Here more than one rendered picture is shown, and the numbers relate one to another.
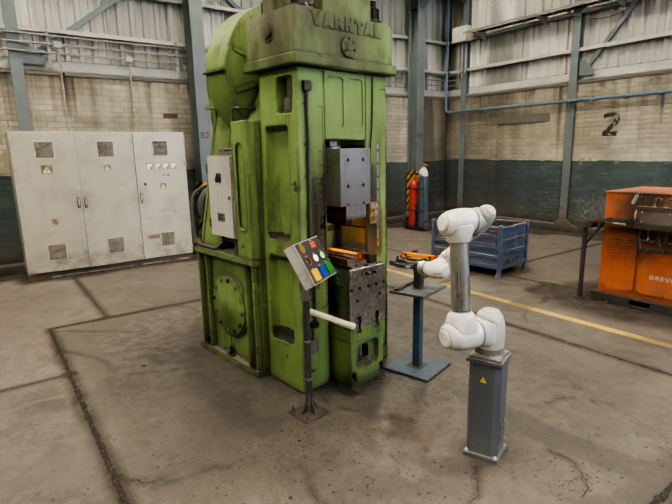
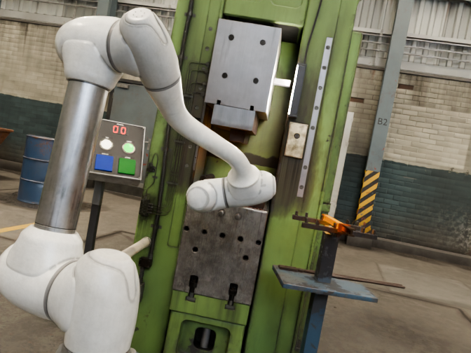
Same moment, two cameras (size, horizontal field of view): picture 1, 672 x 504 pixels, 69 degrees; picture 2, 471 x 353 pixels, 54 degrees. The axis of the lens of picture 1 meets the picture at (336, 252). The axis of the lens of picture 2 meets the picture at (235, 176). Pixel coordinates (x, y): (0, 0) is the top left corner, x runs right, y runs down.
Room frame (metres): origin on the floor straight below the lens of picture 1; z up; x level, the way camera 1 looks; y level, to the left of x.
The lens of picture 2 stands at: (2.06, -1.81, 1.16)
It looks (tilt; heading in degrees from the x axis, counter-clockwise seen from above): 3 degrees down; 47
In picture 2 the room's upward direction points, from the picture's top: 10 degrees clockwise
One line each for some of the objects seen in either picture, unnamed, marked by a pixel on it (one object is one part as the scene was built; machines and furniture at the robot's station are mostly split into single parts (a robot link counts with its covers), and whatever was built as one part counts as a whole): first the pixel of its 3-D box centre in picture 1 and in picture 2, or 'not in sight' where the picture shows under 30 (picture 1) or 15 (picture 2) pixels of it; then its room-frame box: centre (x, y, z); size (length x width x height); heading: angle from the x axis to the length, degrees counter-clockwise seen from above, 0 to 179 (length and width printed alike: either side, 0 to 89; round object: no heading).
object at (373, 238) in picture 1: (358, 224); (302, 165); (4.03, -0.19, 1.15); 0.44 x 0.26 x 2.30; 43
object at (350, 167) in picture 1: (339, 176); (253, 75); (3.69, -0.04, 1.56); 0.42 x 0.39 x 0.40; 43
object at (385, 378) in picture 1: (362, 383); not in sight; (3.47, -0.18, 0.01); 0.58 x 0.39 x 0.01; 133
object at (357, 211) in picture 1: (336, 209); (237, 121); (3.66, -0.01, 1.32); 0.42 x 0.20 x 0.10; 43
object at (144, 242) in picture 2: (331, 319); (132, 250); (3.20, 0.04, 0.62); 0.44 x 0.05 x 0.05; 43
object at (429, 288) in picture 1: (418, 288); (322, 282); (3.75, -0.65, 0.67); 0.40 x 0.30 x 0.02; 142
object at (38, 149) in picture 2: not in sight; (44, 169); (4.44, 4.64, 0.44); 0.59 x 0.59 x 0.88
